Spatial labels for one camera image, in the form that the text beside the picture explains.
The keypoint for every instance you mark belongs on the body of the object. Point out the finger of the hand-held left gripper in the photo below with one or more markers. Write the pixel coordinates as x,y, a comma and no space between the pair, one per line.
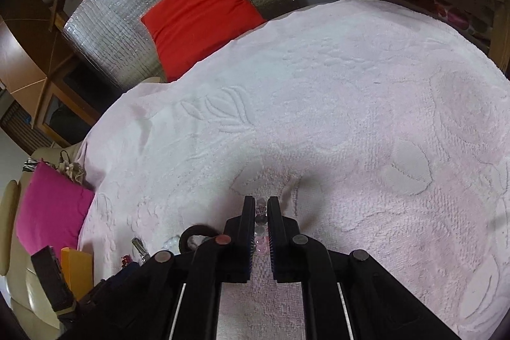
51,280

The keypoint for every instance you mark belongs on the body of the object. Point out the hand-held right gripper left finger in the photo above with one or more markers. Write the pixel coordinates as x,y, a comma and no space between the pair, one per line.
248,244

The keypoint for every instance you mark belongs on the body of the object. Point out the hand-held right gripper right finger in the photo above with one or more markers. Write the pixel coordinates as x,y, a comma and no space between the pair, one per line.
272,244

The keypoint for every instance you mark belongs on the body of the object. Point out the orange cardboard box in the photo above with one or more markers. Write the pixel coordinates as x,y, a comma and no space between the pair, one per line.
77,272

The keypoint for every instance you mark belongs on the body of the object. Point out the beige leather sofa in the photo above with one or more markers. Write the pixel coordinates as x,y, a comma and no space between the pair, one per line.
28,296

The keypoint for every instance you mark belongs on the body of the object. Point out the magenta pillow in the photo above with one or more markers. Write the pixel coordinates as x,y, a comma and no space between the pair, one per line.
51,208

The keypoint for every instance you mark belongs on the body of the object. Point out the patterned beige cloth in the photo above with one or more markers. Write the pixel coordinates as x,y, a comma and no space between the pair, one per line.
71,168

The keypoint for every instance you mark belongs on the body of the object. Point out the striped cloth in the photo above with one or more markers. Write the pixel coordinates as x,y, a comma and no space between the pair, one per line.
30,164

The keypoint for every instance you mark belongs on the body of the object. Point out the slatted radiator grille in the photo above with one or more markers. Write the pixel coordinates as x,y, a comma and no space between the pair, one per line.
20,129

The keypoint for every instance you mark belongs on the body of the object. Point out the red pillow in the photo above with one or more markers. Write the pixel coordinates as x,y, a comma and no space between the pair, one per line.
199,17

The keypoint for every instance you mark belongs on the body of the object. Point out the silver foil insulation mat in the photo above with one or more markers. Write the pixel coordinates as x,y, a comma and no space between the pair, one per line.
119,25

